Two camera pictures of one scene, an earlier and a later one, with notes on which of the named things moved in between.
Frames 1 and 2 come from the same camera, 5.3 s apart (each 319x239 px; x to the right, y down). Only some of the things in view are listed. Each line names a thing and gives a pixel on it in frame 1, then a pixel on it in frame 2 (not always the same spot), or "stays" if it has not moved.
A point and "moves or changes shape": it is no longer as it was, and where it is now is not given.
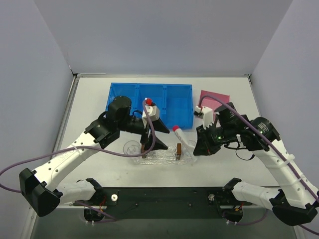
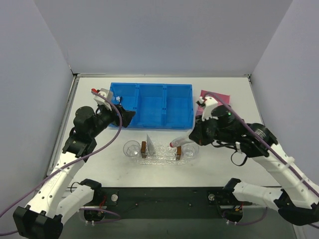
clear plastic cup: (131, 147) stays
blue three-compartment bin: (174, 101) stays
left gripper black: (145, 132) -> (120, 117)
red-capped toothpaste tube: (183, 140) moves or changes shape
